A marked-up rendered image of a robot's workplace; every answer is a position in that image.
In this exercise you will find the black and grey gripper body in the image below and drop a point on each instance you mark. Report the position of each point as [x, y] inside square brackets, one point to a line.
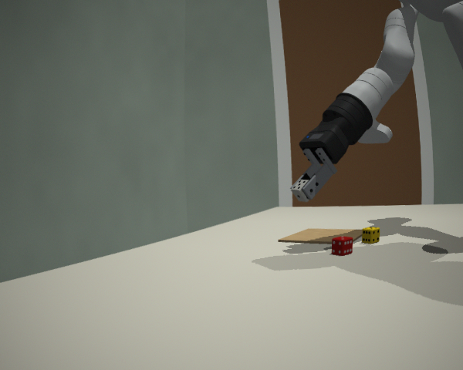
[350, 118]

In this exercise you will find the yellow die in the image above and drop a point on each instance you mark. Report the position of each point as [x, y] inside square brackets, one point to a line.
[371, 235]

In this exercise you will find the white die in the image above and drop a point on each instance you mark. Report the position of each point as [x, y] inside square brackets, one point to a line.
[297, 191]

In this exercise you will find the tan mat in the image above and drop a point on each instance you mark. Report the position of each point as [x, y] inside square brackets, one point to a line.
[321, 236]

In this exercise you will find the red die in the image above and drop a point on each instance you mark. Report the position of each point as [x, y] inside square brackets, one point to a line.
[342, 246]

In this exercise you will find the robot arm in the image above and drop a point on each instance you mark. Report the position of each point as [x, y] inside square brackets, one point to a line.
[397, 57]

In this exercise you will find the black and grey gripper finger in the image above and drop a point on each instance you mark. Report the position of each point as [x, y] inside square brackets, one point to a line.
[317, 181]
[312, 169]

